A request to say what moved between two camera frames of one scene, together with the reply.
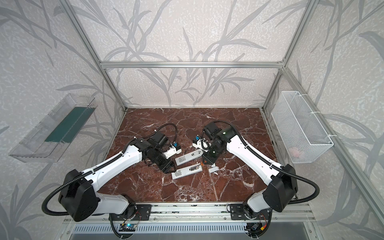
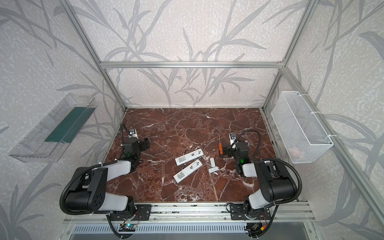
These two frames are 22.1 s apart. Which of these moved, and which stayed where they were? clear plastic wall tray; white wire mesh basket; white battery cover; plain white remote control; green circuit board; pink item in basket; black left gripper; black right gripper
Moved: white battery cover; black right gripper; black left gripper
Stayed: plain white remote control; white wire mesh basket; green circuit board; pink item in basket; clear plastic wall tray
